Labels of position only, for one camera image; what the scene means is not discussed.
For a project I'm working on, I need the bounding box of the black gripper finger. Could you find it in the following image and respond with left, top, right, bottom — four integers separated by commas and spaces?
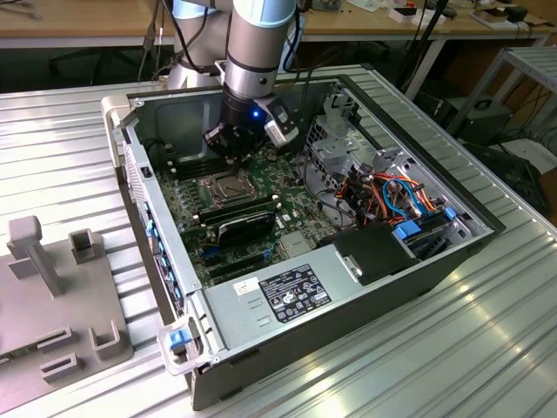
202, 125, 239, 173
237, 130, 265, 173

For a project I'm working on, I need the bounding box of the silver CPU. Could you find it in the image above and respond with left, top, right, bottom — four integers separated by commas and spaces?
216, 178, 246, 200

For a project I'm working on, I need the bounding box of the metal socket cover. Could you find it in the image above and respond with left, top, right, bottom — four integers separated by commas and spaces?
208, 172, 255, 206

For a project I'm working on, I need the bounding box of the black RAM slot bank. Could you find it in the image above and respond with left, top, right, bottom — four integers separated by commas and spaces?
167, 150, 236, 180
196, 193, 280, 227

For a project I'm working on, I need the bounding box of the black CPU socket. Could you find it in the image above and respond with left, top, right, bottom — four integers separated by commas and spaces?
198, 172, 256, 208

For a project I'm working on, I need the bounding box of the black expansion slot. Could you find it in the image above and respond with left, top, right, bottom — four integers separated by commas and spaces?
211, 260, 269, 282
204, 250, 265, 270

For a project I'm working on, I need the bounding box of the green motherboard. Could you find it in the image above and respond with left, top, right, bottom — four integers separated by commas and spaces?
154, 147, 325, 292

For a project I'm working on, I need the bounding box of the silver perforated drive cage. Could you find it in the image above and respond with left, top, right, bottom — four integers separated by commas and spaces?
304, 80, 380, 178

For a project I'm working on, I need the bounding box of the black graphics card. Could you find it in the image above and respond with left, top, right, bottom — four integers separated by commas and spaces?
215, 211, 278, 250

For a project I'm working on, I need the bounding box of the silver chipset heatsink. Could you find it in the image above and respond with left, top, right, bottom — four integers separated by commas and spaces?
279, 232, 318, 259

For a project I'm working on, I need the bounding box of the black plastic shroud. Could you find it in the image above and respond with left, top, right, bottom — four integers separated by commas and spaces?
334, 226, 424, 287

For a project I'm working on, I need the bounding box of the silver power supply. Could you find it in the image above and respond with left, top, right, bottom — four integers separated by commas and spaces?
203, 245, 366, 354

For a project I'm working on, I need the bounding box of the hard disk in blue carrier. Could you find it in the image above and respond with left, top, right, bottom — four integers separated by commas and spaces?
393, 219, 459, 263

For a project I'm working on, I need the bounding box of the wooden desk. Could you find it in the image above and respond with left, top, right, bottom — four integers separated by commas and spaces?
0, 0, 557, 50

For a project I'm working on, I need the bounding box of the open grey PC case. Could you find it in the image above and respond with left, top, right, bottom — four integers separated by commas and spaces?
100, 72, 508, 413

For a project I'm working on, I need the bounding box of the grey parts rack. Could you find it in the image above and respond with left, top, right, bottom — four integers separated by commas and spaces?
0, 215, 136, 385

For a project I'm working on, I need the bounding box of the brown flat box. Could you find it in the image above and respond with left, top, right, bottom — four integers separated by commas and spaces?
472, 6, 510, 25

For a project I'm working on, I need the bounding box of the small black device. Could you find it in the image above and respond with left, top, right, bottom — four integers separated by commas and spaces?
507, 4, 531, 24

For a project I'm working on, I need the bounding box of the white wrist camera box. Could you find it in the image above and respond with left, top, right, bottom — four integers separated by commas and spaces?
254, 96, 302, 148

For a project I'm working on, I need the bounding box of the orange wire harness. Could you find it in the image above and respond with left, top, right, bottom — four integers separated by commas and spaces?
339, 172, 449, 228

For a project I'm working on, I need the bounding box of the silver disk bay bracket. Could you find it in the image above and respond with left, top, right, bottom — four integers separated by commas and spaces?
372, 147, 480, 245

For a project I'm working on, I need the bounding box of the blue data wire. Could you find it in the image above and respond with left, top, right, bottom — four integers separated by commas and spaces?
382, 177, 439, 219

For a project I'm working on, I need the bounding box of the grey metal frame table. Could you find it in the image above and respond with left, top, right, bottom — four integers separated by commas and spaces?
446, 45, 557, 145

